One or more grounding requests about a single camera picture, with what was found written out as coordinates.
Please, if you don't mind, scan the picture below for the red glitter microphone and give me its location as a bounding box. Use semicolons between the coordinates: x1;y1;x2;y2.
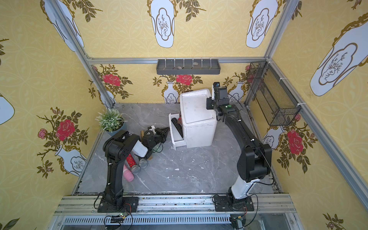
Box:
126;154;141;175

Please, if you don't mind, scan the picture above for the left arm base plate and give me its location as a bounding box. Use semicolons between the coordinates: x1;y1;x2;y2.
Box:
97;196;139;213

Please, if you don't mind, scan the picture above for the aluminium front rail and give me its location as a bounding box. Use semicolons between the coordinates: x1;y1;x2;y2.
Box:
48;194;303;230

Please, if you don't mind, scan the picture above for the black wire mesh basket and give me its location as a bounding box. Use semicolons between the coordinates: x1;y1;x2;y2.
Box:
247;61;301;126

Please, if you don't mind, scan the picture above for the black microphone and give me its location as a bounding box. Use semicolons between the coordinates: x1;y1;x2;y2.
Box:
139;157;148;169
171;117;184;138

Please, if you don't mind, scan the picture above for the white bottom drawer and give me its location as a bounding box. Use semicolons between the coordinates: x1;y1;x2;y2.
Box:
169;114;186;150

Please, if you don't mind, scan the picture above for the grey wall shelf tray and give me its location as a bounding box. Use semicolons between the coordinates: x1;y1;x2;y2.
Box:
156;58;221;75

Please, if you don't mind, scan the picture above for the pink microphone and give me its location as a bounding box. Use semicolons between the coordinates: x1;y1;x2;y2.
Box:
123;165;134;182

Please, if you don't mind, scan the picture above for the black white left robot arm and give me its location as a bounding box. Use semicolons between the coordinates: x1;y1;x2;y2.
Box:
97;127;170;213

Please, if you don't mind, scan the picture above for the green potted plant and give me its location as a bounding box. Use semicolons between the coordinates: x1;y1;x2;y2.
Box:
96;108;126;136

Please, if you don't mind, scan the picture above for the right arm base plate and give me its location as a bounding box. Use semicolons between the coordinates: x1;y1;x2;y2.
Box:
212;195;255;212

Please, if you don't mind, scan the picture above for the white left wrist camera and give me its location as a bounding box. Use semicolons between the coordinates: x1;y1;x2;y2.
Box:
148;126;156;134

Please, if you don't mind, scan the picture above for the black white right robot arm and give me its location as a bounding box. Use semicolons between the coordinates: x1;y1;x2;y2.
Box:
206;82;272;204

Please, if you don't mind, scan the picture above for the white plastic drawer cabinet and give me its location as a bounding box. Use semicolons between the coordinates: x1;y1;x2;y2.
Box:
180;89;217;148

